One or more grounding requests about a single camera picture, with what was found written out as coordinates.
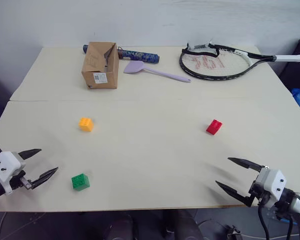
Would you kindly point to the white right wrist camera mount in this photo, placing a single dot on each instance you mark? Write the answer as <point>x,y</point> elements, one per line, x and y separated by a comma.
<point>275,182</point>

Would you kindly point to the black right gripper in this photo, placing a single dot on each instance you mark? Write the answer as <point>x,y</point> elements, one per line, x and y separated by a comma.
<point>261,197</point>

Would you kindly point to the red toy brick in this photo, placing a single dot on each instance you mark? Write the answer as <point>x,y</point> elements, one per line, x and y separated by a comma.
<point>214,127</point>

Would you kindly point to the yellow toy brick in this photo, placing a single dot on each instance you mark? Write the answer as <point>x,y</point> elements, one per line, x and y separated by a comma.
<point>86,124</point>

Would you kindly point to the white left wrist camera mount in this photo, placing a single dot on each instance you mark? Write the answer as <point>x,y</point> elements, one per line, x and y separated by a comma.
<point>5,163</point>

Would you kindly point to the grey metal bracket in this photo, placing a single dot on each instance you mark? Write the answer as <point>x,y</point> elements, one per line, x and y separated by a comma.
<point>233,233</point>

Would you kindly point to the open brown cardboard box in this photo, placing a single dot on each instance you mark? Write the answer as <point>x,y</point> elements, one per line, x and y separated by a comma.
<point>100,66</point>

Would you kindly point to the green toy brick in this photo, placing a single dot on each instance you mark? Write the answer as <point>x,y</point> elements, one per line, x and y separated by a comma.
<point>80,181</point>

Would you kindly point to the blue patterned rolled tube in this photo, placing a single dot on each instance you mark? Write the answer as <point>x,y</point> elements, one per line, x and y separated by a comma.
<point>140,55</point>

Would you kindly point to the lilac silicone spatula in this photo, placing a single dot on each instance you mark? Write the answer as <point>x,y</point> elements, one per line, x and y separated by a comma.
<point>133,67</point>

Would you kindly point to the dark rounded shape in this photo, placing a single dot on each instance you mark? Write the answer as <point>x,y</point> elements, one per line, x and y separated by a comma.
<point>121,227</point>

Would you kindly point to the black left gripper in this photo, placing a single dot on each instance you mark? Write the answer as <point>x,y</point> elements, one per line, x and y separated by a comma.
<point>17,180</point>

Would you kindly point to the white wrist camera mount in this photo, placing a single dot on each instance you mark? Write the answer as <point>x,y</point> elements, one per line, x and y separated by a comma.
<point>275,182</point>
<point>5,163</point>

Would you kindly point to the black white tennis racket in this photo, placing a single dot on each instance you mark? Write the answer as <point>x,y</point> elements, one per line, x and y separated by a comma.
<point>287,58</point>

